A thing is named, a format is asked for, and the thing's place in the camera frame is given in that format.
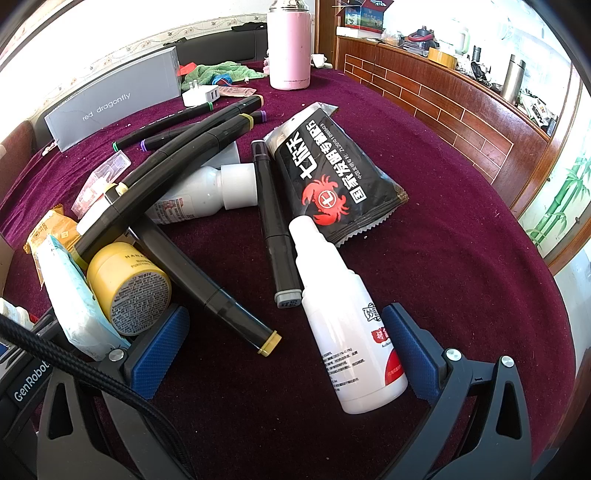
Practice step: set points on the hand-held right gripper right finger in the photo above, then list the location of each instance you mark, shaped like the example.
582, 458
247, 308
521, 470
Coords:
411, 350

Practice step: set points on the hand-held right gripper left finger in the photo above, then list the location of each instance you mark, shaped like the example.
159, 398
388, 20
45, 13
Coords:
157, 350

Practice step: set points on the white spray bottle red label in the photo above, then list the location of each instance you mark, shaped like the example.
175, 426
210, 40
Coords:
351, 332

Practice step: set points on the yellow jar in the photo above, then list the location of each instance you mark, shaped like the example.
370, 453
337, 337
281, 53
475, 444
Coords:
124, 281

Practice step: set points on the black marker yellow caps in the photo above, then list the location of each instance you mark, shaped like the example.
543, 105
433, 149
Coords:
184, 150
198, 281

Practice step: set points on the light blue tissue pack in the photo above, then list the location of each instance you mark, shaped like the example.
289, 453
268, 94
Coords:
69, 300

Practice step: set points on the brown cardboard box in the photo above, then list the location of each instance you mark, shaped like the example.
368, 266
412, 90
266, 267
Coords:
3, 267

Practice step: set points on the white block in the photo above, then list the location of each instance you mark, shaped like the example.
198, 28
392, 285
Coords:
90, 221

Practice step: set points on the orange snack packet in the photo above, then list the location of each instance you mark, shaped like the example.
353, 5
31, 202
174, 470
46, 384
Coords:
48, 228

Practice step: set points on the white plastic bottle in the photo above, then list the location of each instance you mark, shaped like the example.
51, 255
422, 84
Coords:
194, 194

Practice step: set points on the black marker grey cap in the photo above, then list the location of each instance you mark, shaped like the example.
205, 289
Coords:
272, 221

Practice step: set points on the clear plastic package red item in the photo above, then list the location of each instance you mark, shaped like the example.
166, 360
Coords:
99, 180

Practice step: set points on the black snack packet red crab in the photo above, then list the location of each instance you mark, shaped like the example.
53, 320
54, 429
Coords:
332, 175

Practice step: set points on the white plastic tube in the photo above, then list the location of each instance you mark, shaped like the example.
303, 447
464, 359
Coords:
230, 154

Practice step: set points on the black marker cream caps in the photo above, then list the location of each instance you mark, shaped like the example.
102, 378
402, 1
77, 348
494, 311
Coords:
203, 127

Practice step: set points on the maroon velvet tablecloth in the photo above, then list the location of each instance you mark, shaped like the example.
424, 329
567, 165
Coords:
461, 277

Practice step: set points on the black marker purple caps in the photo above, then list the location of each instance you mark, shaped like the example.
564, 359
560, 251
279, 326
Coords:
161, 137

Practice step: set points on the black marker green caps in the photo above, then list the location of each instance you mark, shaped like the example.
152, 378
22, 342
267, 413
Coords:
161, 125

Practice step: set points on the brown chair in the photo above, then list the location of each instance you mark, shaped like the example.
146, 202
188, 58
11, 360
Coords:
18, 147

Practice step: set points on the wooden counter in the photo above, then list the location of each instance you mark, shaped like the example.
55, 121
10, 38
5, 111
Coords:
438, 106

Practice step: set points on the grey cardboard box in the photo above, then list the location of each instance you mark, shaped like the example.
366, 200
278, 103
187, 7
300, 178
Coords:
111, 101

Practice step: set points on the white charger adapter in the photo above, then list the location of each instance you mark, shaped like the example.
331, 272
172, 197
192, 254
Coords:
198, 96

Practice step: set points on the pink flat packet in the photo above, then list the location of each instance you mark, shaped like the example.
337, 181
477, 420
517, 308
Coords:
235, 91

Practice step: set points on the small blue object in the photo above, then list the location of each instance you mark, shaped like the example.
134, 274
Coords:
224, 77

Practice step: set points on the red paper piece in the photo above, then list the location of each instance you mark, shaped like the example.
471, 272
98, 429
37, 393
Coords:
185, 69

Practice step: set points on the green cloth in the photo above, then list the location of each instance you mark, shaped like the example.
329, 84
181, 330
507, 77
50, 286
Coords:
221, 71

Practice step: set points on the steel thermos flask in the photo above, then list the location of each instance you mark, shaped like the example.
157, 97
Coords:
512, 81

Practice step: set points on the brown packing tape roll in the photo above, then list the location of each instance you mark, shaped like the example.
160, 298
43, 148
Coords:
441, 57

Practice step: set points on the pink cloth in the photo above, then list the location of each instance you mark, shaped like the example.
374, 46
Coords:
267, 67

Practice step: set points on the black cup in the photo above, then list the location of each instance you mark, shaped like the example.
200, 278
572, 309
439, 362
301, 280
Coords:
476, 53

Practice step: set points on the black sofa backrest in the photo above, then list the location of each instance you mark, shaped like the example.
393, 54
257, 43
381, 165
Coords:
221, 46

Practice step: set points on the black red appliance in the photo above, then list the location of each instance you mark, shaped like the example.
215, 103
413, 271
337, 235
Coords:
420, 38

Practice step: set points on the white jug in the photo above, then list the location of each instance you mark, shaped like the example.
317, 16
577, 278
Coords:
462, 40

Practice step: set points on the white flat box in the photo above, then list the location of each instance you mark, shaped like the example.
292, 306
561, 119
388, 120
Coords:
355, 32

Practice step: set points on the pink thermos bottle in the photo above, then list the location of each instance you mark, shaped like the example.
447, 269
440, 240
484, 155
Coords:
288, 50

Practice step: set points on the blue printed box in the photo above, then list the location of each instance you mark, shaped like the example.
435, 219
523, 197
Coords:
369, 16

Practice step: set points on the bamboo wall sticker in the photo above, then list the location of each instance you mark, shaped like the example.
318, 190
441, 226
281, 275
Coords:
558, 203

